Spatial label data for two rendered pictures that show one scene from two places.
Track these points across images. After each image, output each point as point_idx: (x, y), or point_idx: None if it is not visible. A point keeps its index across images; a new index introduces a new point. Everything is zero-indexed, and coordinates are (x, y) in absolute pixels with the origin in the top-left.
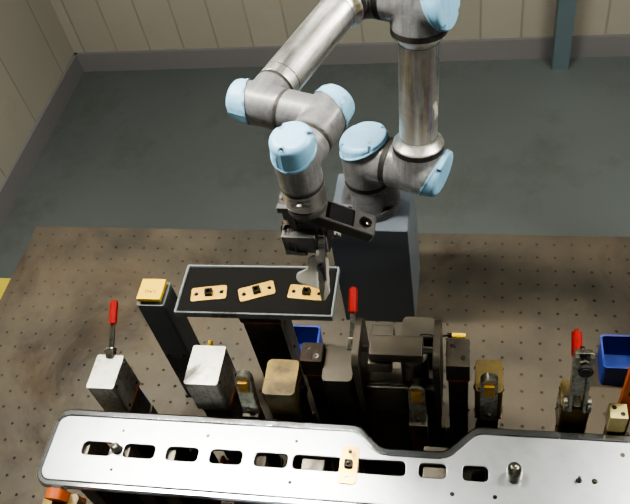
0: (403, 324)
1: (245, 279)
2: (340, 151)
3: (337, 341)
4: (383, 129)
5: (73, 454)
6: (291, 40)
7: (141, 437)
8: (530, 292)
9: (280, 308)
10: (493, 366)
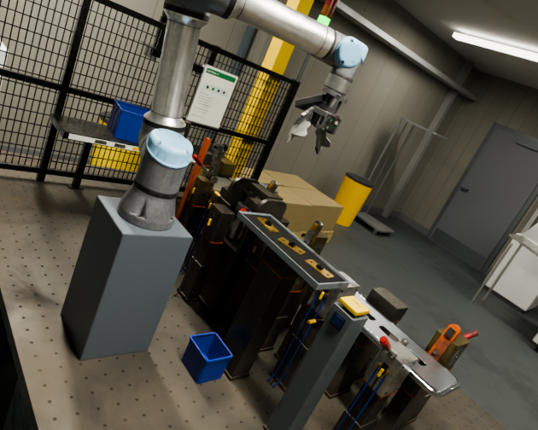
0: (226, 213)
1: (290, 252)
2: (185, 159)
3: (172, 351)
4: (161, 129)
5: (432, 368)
6: (304, 14)
7: (384, 335)
8: (61, 253)
9: (288, 235)
10: (218, 192)
